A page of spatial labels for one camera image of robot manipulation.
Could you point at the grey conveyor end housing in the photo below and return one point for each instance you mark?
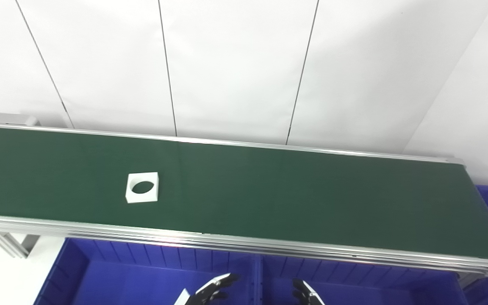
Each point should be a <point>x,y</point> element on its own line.
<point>11,119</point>

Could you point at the white square part round hole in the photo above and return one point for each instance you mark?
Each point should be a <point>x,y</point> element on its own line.
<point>142,198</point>

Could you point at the green conveyor belt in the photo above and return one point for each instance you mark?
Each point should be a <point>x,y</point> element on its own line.
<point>290,195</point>
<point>269,245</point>

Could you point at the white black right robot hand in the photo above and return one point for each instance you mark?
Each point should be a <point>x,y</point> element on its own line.
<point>307,296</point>

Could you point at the aluminium conveyor support leg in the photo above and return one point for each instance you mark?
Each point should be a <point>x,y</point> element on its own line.
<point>13,243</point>

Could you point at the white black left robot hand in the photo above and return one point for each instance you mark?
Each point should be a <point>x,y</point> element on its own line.
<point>208,292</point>

